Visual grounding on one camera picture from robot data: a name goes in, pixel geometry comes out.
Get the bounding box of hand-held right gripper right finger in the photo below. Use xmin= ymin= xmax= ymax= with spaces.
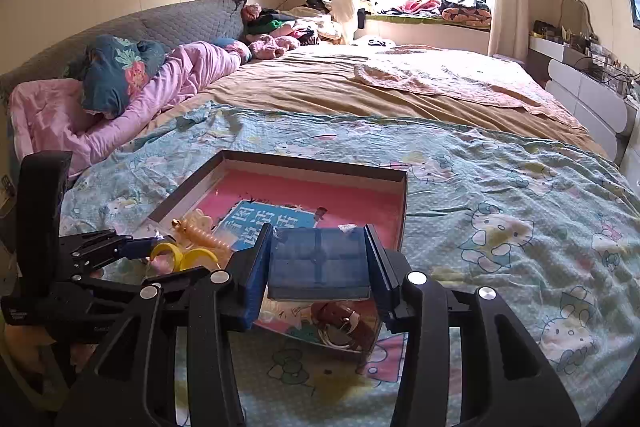
xmin=365 ymin=224 xmax=581 ymax=427

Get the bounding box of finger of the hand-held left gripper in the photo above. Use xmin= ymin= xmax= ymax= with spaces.
xmin=60 ymin=229 xmax=161 ymax=273
xmin=75 ymin=267 xmax=221 ymax=303

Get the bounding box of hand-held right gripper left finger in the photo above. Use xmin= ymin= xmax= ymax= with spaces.
xmin=55 ymin=224 xmax=273 ymax=427

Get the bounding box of yellow bangle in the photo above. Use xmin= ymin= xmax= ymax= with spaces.
xmin=177 ymin=247 xmax=219 ymax=274
xmin=150 ymin=241 xmax=184 ymax=274

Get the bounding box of blue translucent jewelry case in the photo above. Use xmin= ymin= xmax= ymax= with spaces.
xmin=266 ymin=227 xmax=374 ymax=304

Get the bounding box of brown leather strap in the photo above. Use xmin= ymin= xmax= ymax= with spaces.
xmin=310 ymin=301 xmax=377 ymax=353

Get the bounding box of shallow cardboard box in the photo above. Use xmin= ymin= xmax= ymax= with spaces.
xmin=100 ymin=150 xmax=409 ymax=364

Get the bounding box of person's left forearm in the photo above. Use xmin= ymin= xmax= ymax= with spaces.
xmin=0 ymin=324 xmax=91 ymax=413

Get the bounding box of pearl hair clip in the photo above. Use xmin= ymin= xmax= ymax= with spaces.
xmin=172 ymin=216 xmax=234 ymax=254

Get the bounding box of pink book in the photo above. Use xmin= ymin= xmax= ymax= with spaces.
xmin=165 ymin=176 xmax=404 ymax=354

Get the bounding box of cartoon print bedsheet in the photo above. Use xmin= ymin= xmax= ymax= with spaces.
xmin=60 ymin=101 xmax=640 ymax=427

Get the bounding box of blue floral pillow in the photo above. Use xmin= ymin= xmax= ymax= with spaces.
xmin=80 ymin=34 xmax=169 ymax=118

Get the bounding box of pink quilt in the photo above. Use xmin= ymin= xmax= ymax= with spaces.
xmin=7 ymin=41 xmax=252 ymax=178

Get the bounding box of tan blanket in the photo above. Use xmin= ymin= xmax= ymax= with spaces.
xmin=134 ymin=44 xmax=607 ymax=158

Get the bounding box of pink floral cloth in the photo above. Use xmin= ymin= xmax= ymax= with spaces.
xmin=352 ymin=48 xmax=592 ymax=128

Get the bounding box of grey quilted headboard cushion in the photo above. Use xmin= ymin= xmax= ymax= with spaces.
xmin=0 ymin=0 xmax=249 ymax=94

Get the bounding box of pink plush toy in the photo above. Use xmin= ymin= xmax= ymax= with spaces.
xmin=247 ymin=34 xmax=302 ymax=61

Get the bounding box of pile of clothes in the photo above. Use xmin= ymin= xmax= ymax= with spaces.
xmin=242 ymin=0 xmax=347 ymax=48

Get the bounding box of clothes heap on windowsill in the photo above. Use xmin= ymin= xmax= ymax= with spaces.
xmin=359 ymin=0 xmax=494 ymax=28

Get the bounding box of white rounded dresser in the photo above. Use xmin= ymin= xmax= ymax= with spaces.
xmin=529 ymin=34 xmax=634 ymax=158

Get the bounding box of group of cosmetics bottles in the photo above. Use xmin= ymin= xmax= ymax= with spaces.
xmin=531 ymin=19 xmax=640 ymax=88

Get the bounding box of scalloped vanity mirror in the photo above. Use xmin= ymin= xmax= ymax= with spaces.
xmin=558 ymin=0 xmax=594 ymax=41

